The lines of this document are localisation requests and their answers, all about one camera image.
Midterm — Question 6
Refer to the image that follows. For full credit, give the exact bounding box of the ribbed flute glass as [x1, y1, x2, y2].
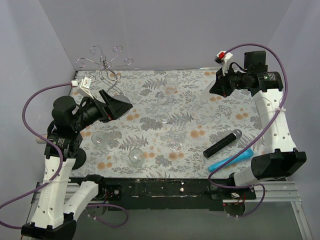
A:
[199, 82, 214, 101]

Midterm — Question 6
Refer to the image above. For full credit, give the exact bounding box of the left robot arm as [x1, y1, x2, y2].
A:
[21, 90, 133, 240]

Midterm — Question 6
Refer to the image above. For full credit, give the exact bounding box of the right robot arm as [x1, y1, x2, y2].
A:
[209, 51, 307, 199]

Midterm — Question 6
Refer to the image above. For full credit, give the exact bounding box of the chrome wine glass rack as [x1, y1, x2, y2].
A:
[75, 45, 134, 100]

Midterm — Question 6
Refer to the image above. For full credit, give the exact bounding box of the far wine glass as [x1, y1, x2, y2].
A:
[164, 73, 179, 95]

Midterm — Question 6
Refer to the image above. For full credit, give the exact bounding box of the middle wine glass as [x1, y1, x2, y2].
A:
[156, 92, 173, 124]

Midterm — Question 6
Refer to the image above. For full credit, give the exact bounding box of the near wine glass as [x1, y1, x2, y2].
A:
[169, 122, 187, 153]

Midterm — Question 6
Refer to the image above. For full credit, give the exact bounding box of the left patterned tumbler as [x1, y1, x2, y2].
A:
[91, 131, 109, 150]

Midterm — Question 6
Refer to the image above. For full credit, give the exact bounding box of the patterned tumbler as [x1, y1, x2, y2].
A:
[128, 148, 145, 169]
[91, 131, 109, 150]

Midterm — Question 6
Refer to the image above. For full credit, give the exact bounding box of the black microphone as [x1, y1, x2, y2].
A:
[203, 129, 242, 159]

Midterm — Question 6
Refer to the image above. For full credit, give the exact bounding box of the front patterned tumbler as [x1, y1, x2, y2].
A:
[128, 148, 145, 169]

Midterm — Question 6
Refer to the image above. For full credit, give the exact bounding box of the floral tablecloth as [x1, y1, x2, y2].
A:
[71, 70, 262, 178]

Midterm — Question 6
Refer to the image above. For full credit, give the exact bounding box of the glitter microphone on stand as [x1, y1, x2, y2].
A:
[35, 134, 48, 145]

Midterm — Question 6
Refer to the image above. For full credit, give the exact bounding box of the blue toy microphone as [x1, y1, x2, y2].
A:
[207, 148, 255, 172]

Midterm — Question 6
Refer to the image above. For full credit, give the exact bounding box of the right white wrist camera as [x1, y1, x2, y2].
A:
[214, 51, 234, 76]

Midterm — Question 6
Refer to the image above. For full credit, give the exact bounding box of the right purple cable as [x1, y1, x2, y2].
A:
[207, 43, 288, 218]

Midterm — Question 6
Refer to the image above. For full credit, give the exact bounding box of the black table front rail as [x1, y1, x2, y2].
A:
[69, 176, 256, 213]

